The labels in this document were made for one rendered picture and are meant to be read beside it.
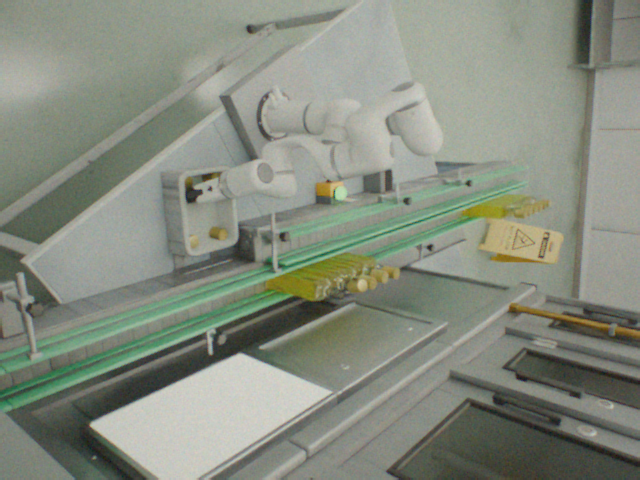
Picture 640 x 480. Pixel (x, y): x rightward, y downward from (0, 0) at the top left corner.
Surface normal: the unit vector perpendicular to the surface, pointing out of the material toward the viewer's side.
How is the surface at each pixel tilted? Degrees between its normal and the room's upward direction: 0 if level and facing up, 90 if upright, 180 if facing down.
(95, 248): 0
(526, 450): 90
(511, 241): 76
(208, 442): 90
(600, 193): 90
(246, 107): 3
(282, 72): 3
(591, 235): 90
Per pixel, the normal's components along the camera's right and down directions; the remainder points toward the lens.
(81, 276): 0.75, 0.12
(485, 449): -0.04, -0.97
